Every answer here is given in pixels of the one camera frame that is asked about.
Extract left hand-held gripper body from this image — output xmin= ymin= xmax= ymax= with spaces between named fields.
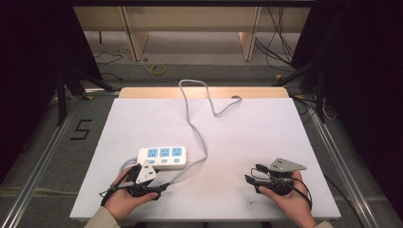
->
xmin=126 ymin=160 xmax=159 ymax=199

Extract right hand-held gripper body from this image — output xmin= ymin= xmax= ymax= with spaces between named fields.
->
xmin=261 ymin=157 xmax=308 ymax=196

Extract white power strip blue sockets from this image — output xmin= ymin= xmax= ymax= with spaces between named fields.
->
xmin=136 ymin=145 xmax=190 ymax=172

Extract person's left hand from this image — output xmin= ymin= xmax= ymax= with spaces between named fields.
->
xmin=103 ymin=168 xmax=160 ymax=222

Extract person's right hand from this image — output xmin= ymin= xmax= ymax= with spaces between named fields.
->
xmin=258 ymin=170 xmax=316 ymax=226

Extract white table board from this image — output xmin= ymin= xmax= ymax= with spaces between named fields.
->
xmin=68 ymin=97 xmax=342 ymax=222

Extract wooden table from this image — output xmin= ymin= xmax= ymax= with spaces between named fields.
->
xmin=118 ymin=86 xmax=290 ymax=100

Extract black metal stand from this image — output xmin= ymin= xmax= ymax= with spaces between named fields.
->
xmin=55 ymin=66 xmax=116 ymax=126
xmin=271 ymin=59 xmax=328 ymax=124

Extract yellow tape roll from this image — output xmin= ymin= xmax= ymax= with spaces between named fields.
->
xmin=149 ymin=64 xmax=166 ymax=77

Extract dark curtain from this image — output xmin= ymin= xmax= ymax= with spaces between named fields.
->
xmin=290 ymin=0 xmax=403 ymax=220
xmin=0 ymin=0 xmax=103 ymax=184

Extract wooden shelf unit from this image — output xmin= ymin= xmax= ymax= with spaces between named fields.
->
xmin=73 ymin=6 xmax=312 ymax=63

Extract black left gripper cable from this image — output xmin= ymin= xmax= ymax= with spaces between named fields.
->
xmin=99 ymin=166 xmax=141 ymax=207

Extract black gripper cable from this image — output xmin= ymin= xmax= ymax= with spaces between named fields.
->
xmin=291 ymin=178 xmax=315 ymax=212
xmin=99 ymin=166 xmax=141 ymax=207

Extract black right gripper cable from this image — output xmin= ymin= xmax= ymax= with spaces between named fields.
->
xmin=291 ymin=178 xmax=315 ymax=212

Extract aluminium floor rail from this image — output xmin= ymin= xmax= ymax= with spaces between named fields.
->
xmin=307 ymin=106 xmax=382 ymax=228
xmin=0 ymin=94 xmax=84 ymax=228

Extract grey power strip cable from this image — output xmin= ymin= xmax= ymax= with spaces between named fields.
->
xmin=119 ymin=79 xmax=243 ymax=186

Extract thin black floor cable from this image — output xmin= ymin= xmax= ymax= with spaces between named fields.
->
xmin=92 ymin=50 xmax=125 ymax=82

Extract bundle of black floor cables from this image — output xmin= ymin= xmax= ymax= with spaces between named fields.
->
xmin=254 ymin=6 xmax=306 ymax=74

